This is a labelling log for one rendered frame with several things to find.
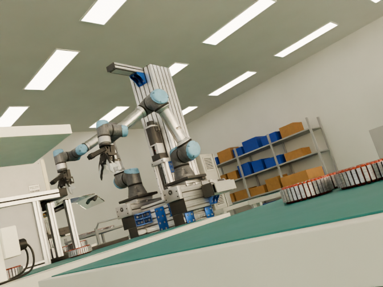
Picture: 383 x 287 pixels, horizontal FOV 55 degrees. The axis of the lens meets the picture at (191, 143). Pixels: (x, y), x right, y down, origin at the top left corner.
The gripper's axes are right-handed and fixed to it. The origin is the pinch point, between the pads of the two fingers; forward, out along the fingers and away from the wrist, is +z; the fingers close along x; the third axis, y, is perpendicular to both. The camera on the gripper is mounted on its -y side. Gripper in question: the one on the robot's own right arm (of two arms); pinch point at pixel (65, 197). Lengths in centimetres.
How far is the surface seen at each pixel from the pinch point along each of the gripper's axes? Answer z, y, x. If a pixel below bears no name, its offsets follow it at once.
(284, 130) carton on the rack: -77, 605, 61
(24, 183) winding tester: -4, -51, -41
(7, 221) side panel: 15, -69, -51
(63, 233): 26, -33, -39
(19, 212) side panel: 12, -63, -52
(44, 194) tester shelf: 6, -50, -55
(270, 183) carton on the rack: 21, 616, 136
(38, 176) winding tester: -7, -43, -42
